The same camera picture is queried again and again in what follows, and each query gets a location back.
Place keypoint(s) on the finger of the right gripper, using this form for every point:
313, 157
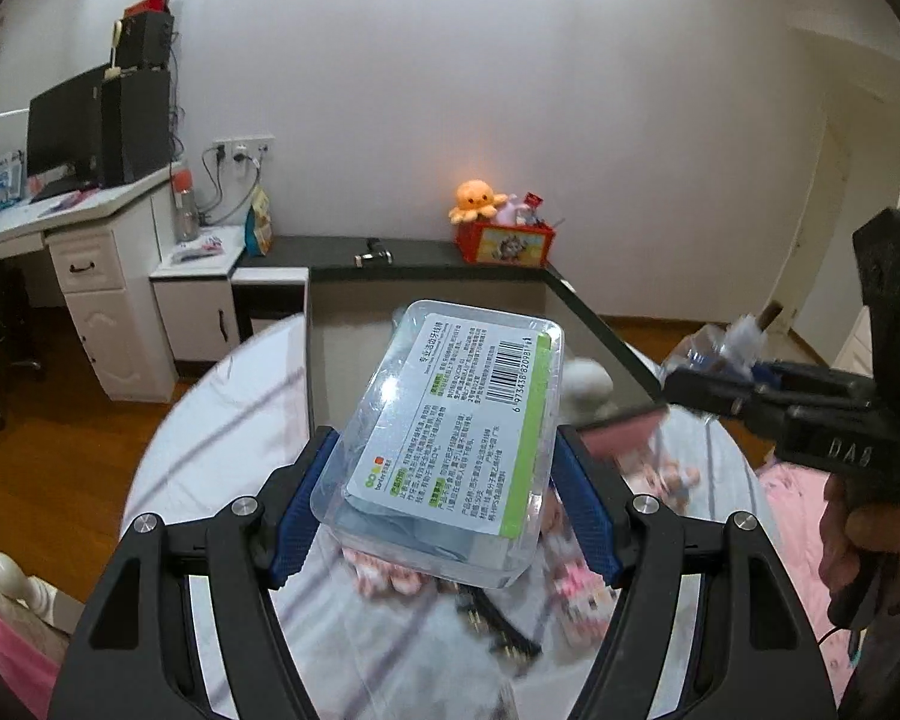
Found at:
759, 408
798, 378

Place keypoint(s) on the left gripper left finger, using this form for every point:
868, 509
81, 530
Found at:
134, 652

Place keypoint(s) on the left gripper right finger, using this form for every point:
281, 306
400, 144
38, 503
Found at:
753, 653

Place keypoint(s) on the clear glass bottle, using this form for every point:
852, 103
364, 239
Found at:
734, 349

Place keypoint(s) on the white round lamp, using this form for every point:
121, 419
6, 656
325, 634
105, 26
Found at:
586, 392

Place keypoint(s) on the pink white brick figure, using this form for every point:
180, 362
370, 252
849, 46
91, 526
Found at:
584, 603

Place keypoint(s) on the clear box with green label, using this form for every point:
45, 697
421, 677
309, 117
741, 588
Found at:
456, 513

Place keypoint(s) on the black hair clip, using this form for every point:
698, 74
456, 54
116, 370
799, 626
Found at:
485, 618

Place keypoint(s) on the small pink doll figures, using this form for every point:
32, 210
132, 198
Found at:
660, 476

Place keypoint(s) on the pink brick cake toy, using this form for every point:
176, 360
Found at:
375, 577

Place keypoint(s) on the person's right hand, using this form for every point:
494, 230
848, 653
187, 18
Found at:
861, 556

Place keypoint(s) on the pink box with black rim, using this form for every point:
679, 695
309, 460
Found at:
460, 358

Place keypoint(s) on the pink blanket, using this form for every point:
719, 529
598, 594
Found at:
31, 654

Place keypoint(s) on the pink quilt with writing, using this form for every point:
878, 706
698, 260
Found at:
796, 498

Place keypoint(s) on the red toy storage box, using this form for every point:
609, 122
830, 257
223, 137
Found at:
486, 243

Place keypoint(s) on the striped white quilt cover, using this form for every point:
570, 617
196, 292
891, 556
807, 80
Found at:
399, 656

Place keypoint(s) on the purple plush toy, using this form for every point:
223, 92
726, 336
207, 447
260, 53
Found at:
515, 211

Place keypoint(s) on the white door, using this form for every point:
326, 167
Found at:
856, 173

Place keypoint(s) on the orange octopus plush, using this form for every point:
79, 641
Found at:
475, 200

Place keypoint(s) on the white small side cabinet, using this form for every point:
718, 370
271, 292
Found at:
194, 295

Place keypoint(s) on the white desk with drawers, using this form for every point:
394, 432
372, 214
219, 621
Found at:
104, 250

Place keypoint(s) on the yellow blue snack bag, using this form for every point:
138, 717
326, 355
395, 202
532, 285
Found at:
258, 225

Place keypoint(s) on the bottle with orange cap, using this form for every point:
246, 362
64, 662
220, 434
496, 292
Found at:
185, 213

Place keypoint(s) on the black computer monitor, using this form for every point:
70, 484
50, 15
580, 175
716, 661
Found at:
62, 136

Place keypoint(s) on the black computer tower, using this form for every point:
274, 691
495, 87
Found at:
134, 126

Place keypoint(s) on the black speaker box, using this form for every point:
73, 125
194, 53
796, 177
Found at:
143, 40

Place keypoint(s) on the white bed post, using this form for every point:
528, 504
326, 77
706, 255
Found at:
54, 607

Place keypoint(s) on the white wall power outlet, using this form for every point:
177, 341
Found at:
254, 146

